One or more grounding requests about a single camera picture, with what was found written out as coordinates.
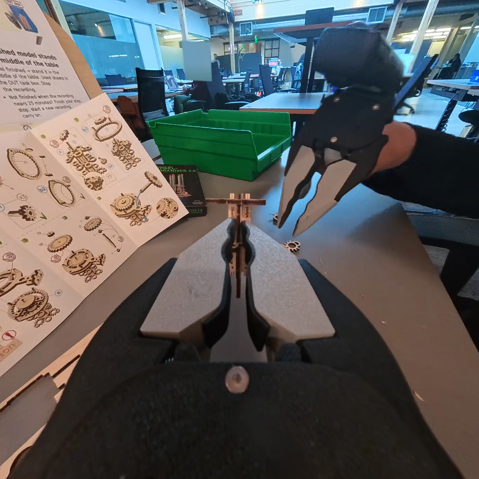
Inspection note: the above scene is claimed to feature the laser-cut wooden parts sheet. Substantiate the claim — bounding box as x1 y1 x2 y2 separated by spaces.
0 325 103 479

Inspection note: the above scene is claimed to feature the white office table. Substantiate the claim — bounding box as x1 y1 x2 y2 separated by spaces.
427 79 479 99

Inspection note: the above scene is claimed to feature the tall standing desk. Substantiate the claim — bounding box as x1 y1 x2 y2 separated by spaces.
273 25 339 94

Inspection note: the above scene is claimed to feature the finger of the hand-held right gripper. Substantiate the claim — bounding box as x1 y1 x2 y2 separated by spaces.
292 149 360 239
276 145 323 230

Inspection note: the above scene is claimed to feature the light wooden board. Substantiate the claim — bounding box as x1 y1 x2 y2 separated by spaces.
35 0 105 101

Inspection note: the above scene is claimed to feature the brown-edged office table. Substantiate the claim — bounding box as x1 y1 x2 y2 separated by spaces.
239 93 326 116

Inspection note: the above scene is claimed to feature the white printed task sheet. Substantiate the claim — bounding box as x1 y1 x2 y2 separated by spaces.
0 0 92 132

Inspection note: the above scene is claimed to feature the folded paper instruction sheet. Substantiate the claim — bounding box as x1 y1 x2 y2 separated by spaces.
0 93 189 378

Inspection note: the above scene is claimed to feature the person's right hand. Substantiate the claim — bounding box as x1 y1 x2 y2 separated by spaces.
374 121 417 173

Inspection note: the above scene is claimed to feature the black mesh office chair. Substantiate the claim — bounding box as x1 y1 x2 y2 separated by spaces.
135 67 170 122

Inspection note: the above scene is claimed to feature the black model kit box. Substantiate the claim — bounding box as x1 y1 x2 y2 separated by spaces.
155 165 207 218

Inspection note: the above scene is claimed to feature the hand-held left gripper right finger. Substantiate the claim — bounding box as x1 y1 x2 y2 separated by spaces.
245 221 335 350

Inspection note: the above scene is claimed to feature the black monitor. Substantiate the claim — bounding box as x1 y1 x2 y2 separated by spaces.
305 7 334 26

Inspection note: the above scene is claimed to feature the green plastic bin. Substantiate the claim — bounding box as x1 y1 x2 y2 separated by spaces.
146 109 292 183

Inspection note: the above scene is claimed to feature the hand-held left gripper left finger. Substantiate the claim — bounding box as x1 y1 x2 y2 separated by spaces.
139 219 232 349

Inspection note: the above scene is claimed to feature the wooden ring model assembly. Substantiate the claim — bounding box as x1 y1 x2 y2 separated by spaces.
205 192 267 299

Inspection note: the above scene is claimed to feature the wooden triple gear piece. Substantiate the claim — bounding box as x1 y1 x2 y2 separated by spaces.
270 213 301 252

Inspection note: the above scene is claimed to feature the brown chair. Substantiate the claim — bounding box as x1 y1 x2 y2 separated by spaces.
117 95 144 143

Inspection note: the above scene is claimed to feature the grey mesh office chair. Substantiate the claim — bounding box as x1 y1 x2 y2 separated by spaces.
406 208 479 300

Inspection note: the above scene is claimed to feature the person's right forearm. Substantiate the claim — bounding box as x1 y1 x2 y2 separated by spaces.
361 123 479 218

